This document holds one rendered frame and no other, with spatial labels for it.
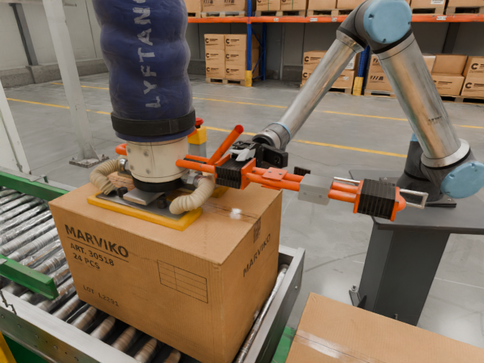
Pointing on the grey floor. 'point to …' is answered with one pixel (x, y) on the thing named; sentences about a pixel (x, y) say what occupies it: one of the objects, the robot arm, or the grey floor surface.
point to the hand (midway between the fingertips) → (240, 171)
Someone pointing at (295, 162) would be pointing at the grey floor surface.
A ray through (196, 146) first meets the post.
